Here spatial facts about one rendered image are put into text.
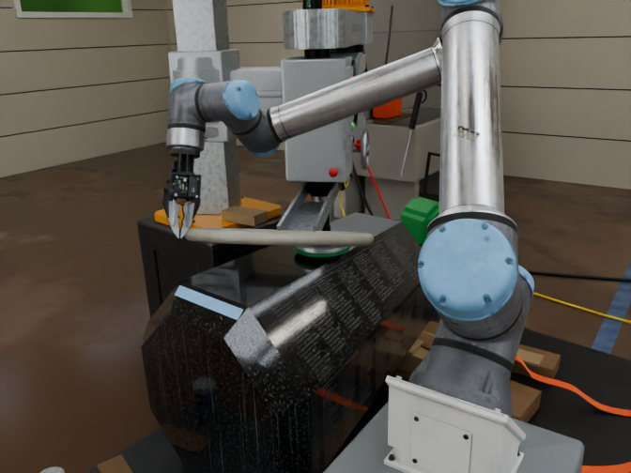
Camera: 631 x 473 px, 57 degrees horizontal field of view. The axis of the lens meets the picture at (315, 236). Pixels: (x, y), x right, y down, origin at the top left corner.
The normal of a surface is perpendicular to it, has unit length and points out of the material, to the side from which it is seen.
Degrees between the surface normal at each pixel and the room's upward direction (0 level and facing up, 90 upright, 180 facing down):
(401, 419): 90
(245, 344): 59
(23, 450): 0
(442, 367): 29
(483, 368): 38
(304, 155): 90
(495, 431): 90
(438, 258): 52
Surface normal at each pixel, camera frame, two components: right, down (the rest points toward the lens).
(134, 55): 0.82, 0.17
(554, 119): -0.57, 0.29
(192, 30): -0.18, 0.33
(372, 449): -0.03, -0.94
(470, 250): -0.37, -0.33
